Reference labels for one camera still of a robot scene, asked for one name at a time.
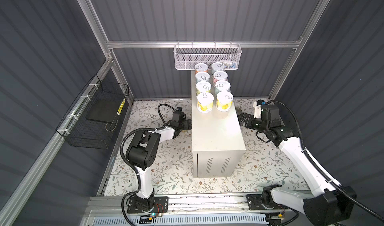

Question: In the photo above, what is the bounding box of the yellow green label can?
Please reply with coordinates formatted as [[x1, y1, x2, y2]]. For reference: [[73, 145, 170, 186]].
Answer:
[[196, 81, 212, 96]]

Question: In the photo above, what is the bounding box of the light blue label can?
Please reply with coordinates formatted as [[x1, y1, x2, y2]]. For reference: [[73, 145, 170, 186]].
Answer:
[[195, 72, 210, 83]]

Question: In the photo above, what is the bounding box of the white label can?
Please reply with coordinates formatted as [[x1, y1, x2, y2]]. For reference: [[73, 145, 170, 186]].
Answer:
[[215, 80, 231, 95]]

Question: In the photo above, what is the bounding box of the orange label can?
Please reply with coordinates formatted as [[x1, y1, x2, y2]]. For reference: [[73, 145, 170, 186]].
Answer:
[[194, 63, 209, 74]]

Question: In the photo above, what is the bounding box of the pink label can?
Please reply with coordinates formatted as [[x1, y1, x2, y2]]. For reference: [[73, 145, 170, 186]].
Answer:
[[213, 71, 228, 84]]

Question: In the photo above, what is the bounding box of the teal label can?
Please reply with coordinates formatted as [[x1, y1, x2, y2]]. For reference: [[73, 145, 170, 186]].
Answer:
[[211, 62, 226, 74]]

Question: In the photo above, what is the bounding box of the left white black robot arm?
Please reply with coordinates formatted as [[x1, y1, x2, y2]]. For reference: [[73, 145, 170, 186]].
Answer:
[[120, 103, 192, 226]]

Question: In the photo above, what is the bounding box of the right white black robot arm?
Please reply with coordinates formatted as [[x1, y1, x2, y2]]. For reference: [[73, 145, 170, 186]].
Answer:
[[238, 99, 384, 226]]

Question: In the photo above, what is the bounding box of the white metal cabinet counter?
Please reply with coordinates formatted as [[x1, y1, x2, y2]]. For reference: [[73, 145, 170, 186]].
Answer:
[[191, 71, 246, 178]]

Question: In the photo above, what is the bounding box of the dark olive can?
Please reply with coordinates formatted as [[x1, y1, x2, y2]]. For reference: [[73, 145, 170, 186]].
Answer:
[[235, 107, 243, 118]]

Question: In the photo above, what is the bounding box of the floral table mat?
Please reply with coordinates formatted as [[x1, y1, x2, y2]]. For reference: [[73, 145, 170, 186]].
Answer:
[[104, 99, 309, 196]]

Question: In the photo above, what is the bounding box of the small bottle in basket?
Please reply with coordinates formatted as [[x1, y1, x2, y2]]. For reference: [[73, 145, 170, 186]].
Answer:
[[224, 60, 238, 69]]

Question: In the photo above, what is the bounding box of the black pad in basket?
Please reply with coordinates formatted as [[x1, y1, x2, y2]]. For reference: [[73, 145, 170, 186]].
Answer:
[[86, 99, 121, 124]]

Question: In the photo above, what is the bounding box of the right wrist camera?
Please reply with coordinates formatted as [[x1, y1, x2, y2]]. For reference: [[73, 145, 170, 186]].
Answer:
[[253, 99, 266, 119]]

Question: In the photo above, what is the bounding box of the white wire mesh basket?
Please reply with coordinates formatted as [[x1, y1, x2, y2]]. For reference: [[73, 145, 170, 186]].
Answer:
[[173, 43, 242, 70]]

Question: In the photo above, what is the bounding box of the black wire basket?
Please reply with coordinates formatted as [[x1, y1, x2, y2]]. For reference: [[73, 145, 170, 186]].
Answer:
[[57, 76, 130, 150]]

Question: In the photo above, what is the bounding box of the aluminium mounting rail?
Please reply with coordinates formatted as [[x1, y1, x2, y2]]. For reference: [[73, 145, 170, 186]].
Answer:
[[83, 193, 296, 218]]

